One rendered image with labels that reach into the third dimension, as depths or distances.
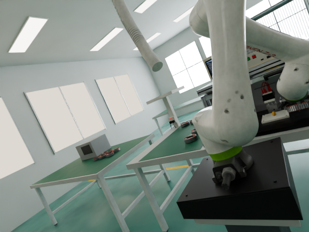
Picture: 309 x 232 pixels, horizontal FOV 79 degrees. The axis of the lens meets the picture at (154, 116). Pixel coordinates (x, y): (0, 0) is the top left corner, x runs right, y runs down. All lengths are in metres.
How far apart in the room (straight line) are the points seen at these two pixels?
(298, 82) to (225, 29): 0.42
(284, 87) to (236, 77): 0.38
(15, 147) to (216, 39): 4.81
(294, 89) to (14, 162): 4.88
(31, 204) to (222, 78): 4.85
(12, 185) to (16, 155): 0.61
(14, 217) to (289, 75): 4.93
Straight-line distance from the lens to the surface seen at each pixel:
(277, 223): 0.71
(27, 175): 5.07
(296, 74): 0.92
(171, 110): 2.39
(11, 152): 5.04
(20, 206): 5.04
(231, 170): 0.67
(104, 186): 2.11
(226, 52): 0.58
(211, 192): 0.69
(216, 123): 0.55
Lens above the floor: 1.18
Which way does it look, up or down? 4 degrees down
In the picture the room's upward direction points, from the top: 24 degrees counter-clockwise
